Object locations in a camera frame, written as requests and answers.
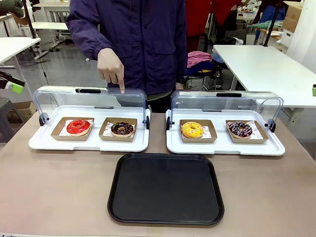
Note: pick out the clear display case lid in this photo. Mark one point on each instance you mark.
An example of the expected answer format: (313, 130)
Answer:
(247, 101)
(64, 98)

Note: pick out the black serving tray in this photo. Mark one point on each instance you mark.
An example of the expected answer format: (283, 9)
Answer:
(165, 190)

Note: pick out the brown cardboard box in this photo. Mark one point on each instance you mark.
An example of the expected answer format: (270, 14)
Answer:
(27, 109)

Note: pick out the person in blue clothes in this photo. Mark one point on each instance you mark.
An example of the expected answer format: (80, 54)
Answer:
(267, 13)

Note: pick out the chocolate donut rainbow sprinkles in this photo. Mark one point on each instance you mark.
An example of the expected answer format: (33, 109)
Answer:
(234, 129)

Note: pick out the person's right hand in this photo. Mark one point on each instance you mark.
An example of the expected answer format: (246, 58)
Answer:
(109, 66)

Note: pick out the white storage box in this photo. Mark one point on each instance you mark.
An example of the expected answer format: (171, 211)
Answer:
(287, 37)

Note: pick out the dark green jacket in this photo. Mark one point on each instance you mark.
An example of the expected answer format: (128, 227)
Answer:
(10, 6)

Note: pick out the person's right forearm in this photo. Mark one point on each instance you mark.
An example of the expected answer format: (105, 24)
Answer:
(89, 42)

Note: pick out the person's left hand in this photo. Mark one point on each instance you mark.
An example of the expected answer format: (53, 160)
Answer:
(179, 86)

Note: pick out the person in purple jacket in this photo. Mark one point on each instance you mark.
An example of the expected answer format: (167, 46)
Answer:
(148, 37)

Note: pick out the black lid hinge knob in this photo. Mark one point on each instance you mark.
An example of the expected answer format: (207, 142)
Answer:
(272, 126)
(42, 121)
(168, 123)
(147, 122)

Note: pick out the black office chair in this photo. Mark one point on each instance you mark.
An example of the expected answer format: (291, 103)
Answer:
(228, 40)

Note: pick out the blue cloth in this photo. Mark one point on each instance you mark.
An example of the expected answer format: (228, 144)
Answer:
(205, 66)

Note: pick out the red glazed donut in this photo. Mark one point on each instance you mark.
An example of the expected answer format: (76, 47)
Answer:
(74, 129)

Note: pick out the cardboard donut tray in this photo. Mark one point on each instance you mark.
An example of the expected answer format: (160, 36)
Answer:
(58, 133)
(118, 140)
(197, 140)
(261, 139)

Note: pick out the stacked cardboard box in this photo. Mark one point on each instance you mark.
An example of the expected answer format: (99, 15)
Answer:
(292, 17)

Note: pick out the chocolate donut brown sprinkles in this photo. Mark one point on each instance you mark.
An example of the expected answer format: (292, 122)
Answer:
(116, 129)

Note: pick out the white background desk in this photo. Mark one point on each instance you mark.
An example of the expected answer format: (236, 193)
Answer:
(49, 26)

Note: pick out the black stand pole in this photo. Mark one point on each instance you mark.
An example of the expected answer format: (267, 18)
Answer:
(28, 19)
(270, 27)

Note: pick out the pink cloth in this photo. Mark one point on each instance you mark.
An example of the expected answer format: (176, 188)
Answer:
(197, 59)

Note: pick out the yellow sprinkled donut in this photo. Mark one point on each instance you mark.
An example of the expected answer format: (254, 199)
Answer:
(187, 132)

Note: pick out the printed white paper liner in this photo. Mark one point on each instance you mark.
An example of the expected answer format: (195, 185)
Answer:
(91, 122)
(256, 132)
(208, 132)
(106, 134)

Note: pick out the white side table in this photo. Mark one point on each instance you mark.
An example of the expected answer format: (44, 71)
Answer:
(14, 47)

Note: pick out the large white table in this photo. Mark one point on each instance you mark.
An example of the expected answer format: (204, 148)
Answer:
(259, 69)

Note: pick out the person in red clothes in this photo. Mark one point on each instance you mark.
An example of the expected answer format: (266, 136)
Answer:
(195, 19)

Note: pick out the white display case base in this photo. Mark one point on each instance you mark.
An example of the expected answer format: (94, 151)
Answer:
(222, 148)
(49, 143)

